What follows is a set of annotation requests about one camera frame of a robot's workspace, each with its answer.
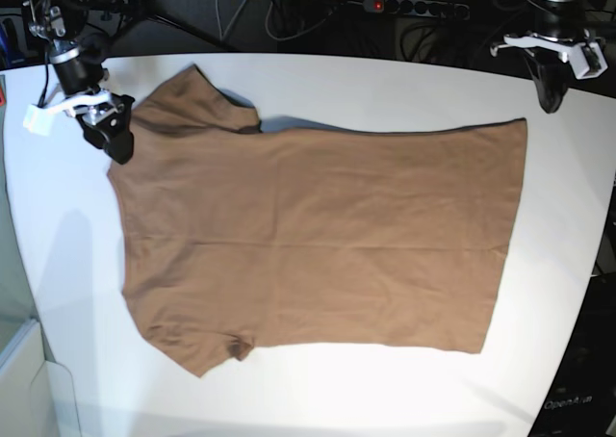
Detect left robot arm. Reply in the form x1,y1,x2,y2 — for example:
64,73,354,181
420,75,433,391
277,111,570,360
490,0,591,114

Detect brown T-shirt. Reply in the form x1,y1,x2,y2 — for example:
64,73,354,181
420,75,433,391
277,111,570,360
108,66,527,376

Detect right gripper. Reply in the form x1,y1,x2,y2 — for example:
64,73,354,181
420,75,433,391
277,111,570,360
62,89,135,164

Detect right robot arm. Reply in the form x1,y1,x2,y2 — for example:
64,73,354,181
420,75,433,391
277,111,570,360
23,0,134,165

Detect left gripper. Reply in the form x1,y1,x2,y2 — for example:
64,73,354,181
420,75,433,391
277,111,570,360
490,33,578,115

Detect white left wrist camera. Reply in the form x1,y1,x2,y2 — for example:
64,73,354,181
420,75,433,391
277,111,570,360
569,41,607,80

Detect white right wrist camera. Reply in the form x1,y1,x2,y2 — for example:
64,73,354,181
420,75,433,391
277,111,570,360
23,105,54,137

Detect black power strip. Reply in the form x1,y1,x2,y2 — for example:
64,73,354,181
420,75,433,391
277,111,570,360
360,0,471,21

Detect white cabinet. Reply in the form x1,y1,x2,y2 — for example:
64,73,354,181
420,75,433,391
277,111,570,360
1,320,82,437

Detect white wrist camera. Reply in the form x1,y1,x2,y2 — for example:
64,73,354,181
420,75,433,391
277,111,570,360
569,41,607,80
23,105,54,137

